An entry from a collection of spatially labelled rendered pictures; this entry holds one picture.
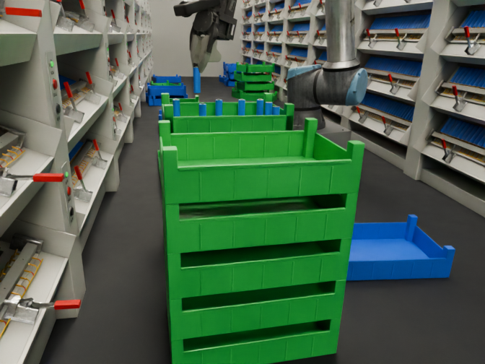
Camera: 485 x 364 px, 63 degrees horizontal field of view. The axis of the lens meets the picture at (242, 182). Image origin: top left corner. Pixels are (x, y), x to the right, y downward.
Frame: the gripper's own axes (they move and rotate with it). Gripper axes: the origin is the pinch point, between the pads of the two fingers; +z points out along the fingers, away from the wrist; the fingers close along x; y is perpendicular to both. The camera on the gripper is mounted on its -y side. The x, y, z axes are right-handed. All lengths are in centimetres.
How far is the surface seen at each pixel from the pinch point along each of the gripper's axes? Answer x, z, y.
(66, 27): 8.8, -0.9, -29.4
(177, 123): -11.3, 14.0, -10.3
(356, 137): 31, 9, 139
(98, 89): 46.1, 11.6, -3.5
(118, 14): 105, -23, 27
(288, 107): -24.0, 5.3, 10.3
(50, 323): -15, 55, -33
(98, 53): 45.9, 0.3, -5.4
